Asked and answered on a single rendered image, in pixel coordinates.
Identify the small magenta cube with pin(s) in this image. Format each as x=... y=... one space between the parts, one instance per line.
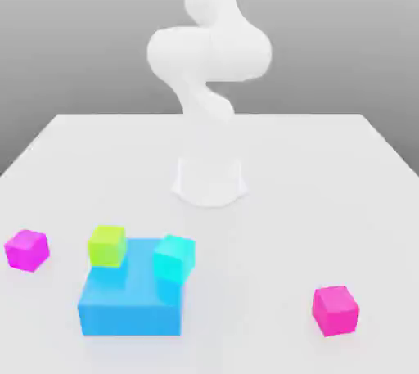
x=26 y=251

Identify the small cyan cube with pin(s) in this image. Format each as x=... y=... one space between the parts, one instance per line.
x=173 y=261

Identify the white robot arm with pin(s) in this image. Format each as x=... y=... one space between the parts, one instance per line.
x=209 y=53

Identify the small lime green cube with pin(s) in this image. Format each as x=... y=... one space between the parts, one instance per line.
x=106 y=246

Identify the small pink cube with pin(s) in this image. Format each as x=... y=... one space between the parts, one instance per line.
x=334 y=311

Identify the large blue box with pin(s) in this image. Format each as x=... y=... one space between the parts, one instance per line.
x=131 y=308

